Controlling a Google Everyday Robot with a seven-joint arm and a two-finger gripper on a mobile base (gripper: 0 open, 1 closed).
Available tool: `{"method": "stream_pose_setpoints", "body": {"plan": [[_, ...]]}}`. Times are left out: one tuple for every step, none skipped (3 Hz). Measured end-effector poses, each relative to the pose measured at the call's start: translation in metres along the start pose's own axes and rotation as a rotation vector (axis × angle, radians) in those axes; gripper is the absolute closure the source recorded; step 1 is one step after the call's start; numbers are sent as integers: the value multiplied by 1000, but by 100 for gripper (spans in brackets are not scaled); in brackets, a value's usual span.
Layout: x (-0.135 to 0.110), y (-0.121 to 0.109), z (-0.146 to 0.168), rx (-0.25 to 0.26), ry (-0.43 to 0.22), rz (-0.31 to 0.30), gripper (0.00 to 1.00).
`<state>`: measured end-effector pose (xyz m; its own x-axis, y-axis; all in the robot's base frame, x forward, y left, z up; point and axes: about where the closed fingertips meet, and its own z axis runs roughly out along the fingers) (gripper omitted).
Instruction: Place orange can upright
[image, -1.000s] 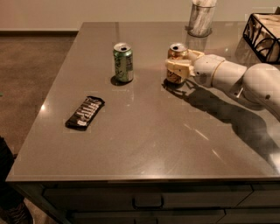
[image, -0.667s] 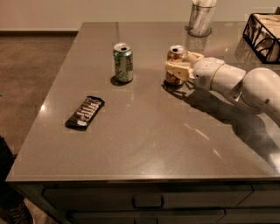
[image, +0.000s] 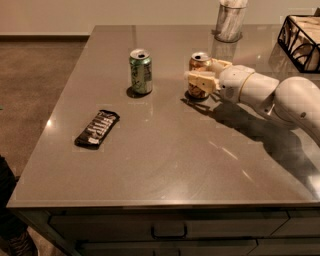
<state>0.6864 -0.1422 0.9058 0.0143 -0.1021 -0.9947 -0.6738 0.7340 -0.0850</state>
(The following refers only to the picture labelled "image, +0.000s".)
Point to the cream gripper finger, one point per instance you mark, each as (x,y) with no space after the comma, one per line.
(219,65)
(205,80)

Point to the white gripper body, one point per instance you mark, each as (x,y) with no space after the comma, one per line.
(232,82)

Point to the orange soda can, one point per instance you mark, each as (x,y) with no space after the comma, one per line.
(199,61)

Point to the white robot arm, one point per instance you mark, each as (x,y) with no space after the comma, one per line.
(292,103)

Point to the green soda can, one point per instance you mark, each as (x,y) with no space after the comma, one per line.
(141,71)

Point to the black snack bar wrapper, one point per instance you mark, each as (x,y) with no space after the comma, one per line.
(97,130)

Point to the dark drawer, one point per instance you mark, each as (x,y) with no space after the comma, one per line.
(170,248)
(300,223)
(171,226)

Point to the dark right upper drawer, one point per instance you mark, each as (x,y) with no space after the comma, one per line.
(300,223)

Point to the dark lower drawer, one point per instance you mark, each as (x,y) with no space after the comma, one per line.
(170,248)

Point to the dark shoe at floor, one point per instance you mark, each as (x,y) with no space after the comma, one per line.
(12,229)

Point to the black wire napkin basket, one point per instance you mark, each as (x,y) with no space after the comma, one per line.
(299,37)

